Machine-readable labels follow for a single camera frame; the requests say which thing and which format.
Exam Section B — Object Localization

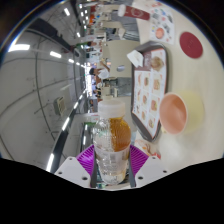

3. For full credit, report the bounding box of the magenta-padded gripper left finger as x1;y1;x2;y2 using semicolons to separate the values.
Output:
53;144;98;188

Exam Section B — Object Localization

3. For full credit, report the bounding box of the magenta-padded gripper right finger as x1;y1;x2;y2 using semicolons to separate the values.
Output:
127;144;170;189

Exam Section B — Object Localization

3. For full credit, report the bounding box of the clear plastic tea bottle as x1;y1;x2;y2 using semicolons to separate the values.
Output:
92;99;132;186

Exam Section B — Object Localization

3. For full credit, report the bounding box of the ceiling air conditioner unit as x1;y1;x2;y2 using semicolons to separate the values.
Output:
53;96;68;117

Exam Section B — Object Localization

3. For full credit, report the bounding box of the yellow mug with pink inside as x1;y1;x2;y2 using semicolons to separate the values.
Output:
158;91;205;135

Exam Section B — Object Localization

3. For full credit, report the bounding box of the printed paper tray liner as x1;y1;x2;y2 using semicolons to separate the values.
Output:
133;48;167;138

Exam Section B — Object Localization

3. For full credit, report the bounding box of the person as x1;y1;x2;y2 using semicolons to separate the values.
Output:
88;67;111;82

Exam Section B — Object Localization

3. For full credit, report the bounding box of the crumpled white napkin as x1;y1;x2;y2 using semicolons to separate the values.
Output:
126;49;145;69

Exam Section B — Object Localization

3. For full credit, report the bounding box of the dark brown food tray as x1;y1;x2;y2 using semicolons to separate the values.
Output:
130;41;169;143

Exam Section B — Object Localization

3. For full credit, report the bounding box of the group of beige chairs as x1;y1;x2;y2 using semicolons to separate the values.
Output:
84;6;142;111

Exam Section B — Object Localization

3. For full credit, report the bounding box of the flat round red coaster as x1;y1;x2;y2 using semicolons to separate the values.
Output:
179;31;204;60

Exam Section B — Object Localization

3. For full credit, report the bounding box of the group of ceiling lights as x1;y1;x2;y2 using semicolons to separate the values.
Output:
6;3;101;173

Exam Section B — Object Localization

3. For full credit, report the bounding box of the colourful printed flyer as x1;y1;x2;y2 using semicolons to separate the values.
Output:
148;1;176;46

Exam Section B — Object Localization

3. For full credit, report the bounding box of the red paper cup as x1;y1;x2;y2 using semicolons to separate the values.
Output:
117;3;152;22

